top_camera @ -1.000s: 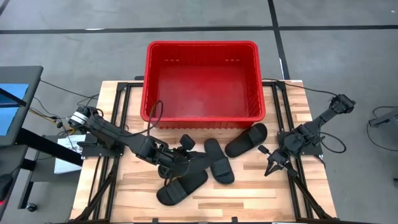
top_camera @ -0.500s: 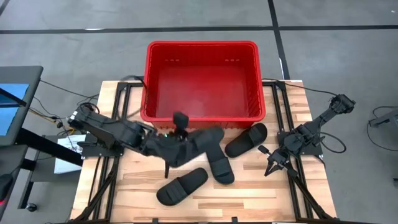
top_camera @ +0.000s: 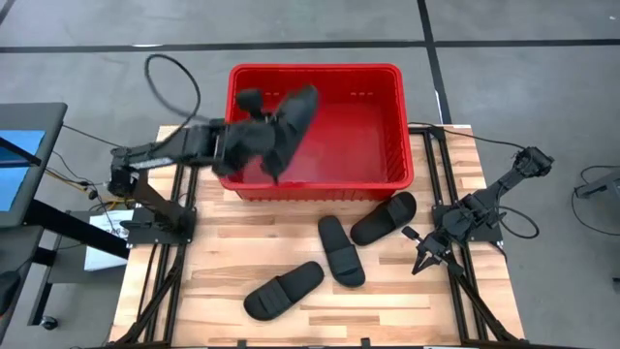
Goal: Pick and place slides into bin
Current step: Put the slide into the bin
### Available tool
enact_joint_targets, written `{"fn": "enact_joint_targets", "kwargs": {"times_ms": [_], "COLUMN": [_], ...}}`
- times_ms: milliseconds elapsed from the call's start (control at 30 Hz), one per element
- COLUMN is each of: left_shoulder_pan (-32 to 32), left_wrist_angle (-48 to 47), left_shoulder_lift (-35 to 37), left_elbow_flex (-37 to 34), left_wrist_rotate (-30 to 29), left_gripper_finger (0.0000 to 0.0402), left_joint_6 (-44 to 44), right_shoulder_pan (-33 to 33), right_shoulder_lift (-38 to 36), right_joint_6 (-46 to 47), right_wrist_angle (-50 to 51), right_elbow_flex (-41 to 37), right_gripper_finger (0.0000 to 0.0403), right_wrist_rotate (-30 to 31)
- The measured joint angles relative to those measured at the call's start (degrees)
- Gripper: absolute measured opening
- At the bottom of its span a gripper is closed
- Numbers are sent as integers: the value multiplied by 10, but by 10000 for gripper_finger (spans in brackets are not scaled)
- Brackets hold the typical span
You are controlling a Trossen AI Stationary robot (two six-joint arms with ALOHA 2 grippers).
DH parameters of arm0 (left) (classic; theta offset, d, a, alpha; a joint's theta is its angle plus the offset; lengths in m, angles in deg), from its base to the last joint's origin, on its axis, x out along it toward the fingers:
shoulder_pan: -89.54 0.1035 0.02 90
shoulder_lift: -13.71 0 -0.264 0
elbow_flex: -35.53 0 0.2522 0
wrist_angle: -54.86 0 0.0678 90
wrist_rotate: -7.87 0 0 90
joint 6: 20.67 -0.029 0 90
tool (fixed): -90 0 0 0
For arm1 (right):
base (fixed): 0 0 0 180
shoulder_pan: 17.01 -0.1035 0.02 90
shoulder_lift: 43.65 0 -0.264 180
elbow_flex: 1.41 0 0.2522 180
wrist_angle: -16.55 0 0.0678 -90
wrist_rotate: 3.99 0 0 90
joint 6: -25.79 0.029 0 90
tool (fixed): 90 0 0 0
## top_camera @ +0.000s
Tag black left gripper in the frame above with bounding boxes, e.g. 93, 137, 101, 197
211, 120, 272, 178

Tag black looped floor cable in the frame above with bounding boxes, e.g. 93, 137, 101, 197
570, 165, 620, 238

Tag white printed paper box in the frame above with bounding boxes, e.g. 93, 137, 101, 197
82, 208, 136, 271

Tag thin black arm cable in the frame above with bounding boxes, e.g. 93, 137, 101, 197
408, 121, 528, 150

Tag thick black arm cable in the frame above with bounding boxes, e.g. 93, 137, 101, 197
143, 52, 202, 125

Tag red plastic bin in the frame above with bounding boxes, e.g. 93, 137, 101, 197
218, 62, 416, 203

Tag black slide sandal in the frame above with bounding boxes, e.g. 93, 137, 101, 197
242, 261, 326, 322
349, 191, 418, 247
263, 84, 321, 186
317, 215, 367, 289

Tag black aluminium frame rails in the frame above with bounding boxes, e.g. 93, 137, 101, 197
409, 125, 522, 346
113, 164, 200, 346

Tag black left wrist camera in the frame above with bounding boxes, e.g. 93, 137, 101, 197
235, 87, 266, 120

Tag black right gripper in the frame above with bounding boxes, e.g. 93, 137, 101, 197
411, 231, 456, 276

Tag monitor with blue screen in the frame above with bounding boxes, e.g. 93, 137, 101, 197
0, 102, 69, 229

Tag black looped base cable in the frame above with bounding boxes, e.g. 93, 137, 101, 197
498, 205, 541, 240

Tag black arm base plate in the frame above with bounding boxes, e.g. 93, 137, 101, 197
126, 206, 198, 246
432, 203, 505, 244

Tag black desk stand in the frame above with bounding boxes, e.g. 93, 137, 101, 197
21, 198, 131, 327

